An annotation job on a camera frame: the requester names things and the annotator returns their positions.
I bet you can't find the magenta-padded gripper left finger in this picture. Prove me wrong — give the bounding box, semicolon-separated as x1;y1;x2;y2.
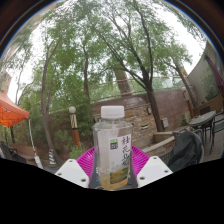
54;145;98;189

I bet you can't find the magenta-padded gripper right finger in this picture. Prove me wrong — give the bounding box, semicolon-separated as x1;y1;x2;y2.
129;144;174;189

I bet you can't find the clear white-capped drink bottle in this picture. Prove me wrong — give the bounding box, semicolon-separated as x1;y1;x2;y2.
92;105;134;191

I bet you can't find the potted green plant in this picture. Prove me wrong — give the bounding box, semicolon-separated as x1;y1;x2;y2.
68;143;87;160

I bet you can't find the grey mesh patio chair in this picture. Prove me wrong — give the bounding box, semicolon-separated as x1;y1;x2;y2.
158;128;206;168

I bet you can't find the blue yellow striped bollard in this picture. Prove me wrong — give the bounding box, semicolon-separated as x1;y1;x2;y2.
48;148;58;166

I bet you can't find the black backpack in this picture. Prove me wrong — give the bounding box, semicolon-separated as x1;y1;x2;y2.
167;129;204;173

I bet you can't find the dark forked-trunk tree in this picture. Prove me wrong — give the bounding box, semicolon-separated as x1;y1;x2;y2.
83;0;201;133

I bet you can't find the slender leaning-trunk tree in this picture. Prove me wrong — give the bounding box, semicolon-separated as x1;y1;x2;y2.
6;6;101;164

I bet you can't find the round dark patio table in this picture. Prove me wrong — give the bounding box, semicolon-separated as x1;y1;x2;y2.
188;110;217;154

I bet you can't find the dark wicker chair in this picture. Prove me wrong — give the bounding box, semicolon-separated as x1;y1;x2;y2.
0;141;28;164

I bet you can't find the black metal patio chair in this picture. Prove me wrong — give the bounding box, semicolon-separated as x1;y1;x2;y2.
209;113;224;148

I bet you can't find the orange canopy tent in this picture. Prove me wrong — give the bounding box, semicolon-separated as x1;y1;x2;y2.
0;90;44;169

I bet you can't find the globe-topped wooden lamp post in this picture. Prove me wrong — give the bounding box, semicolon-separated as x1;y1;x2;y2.
68;105;82;149

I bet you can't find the grey wall utility box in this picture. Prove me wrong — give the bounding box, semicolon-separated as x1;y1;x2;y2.
161;117;170;129

